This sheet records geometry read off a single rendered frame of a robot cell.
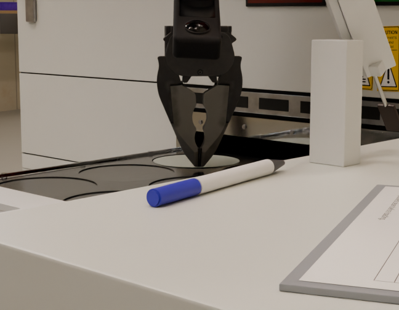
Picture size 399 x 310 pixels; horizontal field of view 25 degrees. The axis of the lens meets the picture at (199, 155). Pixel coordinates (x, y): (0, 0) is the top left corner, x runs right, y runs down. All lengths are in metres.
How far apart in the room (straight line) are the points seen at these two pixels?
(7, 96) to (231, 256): 9.95
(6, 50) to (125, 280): 9.95
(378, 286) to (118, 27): 0.98
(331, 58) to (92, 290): 0.30
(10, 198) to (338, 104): 0.22
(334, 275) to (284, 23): 0.75
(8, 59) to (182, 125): 9.39
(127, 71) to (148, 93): 0.05
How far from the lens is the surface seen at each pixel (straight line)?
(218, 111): 0.95
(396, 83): 0.99
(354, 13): 0.62
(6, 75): 10.29
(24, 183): 0.91
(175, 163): 1.01
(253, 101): 1.11
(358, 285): 0.34
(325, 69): 0.61
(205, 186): 0.51
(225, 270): 0.36
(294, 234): 0.42
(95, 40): 1.31
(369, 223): 0.43
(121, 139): 1.29
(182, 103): 0.95
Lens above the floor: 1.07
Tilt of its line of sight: 9 degrees down
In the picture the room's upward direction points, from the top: straight up
